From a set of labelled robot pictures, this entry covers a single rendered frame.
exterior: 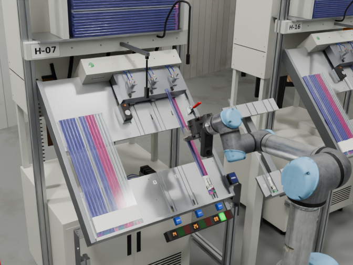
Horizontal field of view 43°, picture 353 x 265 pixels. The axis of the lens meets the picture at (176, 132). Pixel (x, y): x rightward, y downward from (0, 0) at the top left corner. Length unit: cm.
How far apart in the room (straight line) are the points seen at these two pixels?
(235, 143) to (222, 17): 536
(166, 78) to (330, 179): 103
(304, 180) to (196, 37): 531
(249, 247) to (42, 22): 154
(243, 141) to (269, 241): 149
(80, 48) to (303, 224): 116
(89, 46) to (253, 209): 117
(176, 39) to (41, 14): 63
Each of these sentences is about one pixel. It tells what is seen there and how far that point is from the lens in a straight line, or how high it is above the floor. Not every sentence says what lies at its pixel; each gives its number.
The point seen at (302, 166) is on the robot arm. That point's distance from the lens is 134.
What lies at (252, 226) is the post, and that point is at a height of 39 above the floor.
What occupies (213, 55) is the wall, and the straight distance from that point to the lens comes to 689.
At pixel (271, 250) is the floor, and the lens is 301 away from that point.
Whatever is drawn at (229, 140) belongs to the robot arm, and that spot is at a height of 111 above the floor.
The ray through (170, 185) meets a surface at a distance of 196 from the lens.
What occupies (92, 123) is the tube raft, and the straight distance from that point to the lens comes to 195.
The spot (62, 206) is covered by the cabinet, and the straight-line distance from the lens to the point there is 219.
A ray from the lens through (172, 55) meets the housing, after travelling 220.
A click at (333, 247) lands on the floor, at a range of 316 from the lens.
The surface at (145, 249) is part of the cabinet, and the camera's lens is 238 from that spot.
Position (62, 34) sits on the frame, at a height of 141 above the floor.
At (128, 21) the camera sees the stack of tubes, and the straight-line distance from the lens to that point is 204.
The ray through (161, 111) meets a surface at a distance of 210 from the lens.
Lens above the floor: 176
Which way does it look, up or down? 22 degrees down
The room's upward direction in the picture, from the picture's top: 2 degrees clockwise
